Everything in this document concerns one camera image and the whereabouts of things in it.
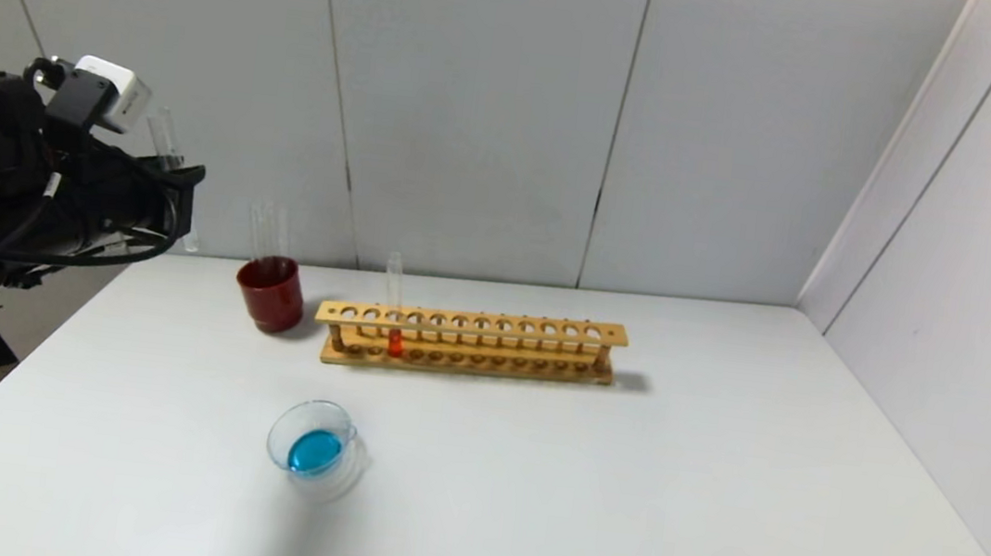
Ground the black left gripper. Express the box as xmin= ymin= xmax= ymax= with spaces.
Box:
xmin=71 ymin=145 xmax=208 ymax=249

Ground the test tube with blue pigment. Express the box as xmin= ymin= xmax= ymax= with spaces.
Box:
xmin=133 ymin=106 xmax=217 ymax=256

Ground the test tube with red pigment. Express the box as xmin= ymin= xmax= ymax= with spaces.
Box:
xmin=375 ymin=252 xmax=415 ymax=360

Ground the empty clear test tube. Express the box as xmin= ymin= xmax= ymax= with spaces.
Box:
xmin=246 ymin=202 xmax=273 ymax=267
xmin=264 ymin=204 xmax=294 ymax=264

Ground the wooden test tube rack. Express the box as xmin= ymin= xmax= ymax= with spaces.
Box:
xmin=311 ymin=290 xmax=631 ymax=398

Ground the dark red plastic cup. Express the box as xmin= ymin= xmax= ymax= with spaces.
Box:
xmin=231 ymin=253 xmax=310 ymax=338

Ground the clear glass beaker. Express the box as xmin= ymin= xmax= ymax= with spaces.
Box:
xmin=261 ymin=395 xmax=375 ymax=504

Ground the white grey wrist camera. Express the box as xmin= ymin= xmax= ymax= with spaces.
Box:
xmin=65 ymin=53 xmax=157 ymax=137

